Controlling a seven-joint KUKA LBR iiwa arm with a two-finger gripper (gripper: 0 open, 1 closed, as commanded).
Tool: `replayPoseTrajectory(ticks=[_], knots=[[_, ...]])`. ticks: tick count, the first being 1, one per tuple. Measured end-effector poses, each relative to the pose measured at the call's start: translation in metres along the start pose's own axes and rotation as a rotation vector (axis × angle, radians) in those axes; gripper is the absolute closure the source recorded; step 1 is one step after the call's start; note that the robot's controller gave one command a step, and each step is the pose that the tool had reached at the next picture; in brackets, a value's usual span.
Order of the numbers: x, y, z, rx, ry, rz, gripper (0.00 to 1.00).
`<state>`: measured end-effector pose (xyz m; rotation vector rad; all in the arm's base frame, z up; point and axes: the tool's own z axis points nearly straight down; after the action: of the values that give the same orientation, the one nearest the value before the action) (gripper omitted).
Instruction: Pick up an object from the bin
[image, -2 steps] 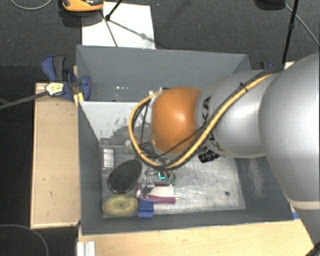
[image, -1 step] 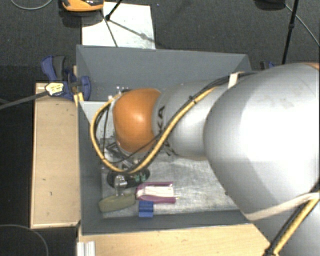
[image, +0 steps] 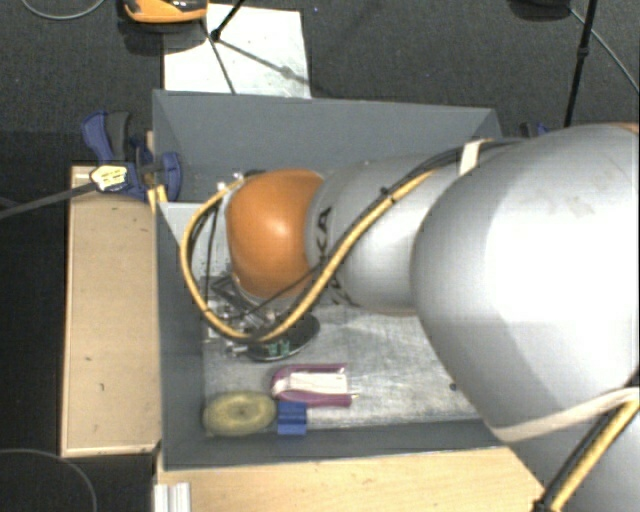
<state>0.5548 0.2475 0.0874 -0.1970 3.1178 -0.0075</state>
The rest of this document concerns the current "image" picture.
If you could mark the yellow-green round sponge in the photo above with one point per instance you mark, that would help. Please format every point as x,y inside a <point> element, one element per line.
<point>239,413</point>

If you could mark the pale wood board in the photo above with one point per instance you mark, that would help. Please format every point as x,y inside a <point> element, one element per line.
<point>110,310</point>

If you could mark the purple tool with white label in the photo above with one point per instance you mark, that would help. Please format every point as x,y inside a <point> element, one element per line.
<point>315,384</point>

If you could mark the small blue block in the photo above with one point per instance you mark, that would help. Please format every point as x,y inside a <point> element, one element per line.
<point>291,419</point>

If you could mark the grey metal bin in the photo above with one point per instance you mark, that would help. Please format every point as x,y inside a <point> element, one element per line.
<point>380,350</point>

